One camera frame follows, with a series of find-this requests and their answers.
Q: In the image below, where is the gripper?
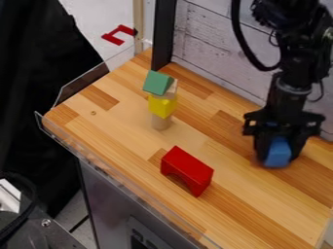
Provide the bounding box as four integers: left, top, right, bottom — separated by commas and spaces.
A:
240, 93, 327, 164

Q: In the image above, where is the blue block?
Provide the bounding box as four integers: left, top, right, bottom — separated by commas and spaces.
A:
262, 135, 293, 169

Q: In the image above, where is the red arch block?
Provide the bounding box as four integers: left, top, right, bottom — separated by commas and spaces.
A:
160, 145, 216, 198

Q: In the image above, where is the wooden cylinder block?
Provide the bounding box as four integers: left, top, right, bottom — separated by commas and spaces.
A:
150, 113, 173, 132

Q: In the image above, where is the yellow block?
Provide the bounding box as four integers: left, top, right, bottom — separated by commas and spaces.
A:
146, 93, 179, 120

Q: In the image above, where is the green triangular block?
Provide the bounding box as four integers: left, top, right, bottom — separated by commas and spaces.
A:
141, 69, 176, 97

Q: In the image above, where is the black curtain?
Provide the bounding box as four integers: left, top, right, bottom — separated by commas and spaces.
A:
0, 0, 107, 219

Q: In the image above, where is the black post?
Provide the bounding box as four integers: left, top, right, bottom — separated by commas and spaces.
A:
149, 0, 179, 72

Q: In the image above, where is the red bracket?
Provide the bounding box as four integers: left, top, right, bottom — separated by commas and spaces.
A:
99, 23, 138, 47

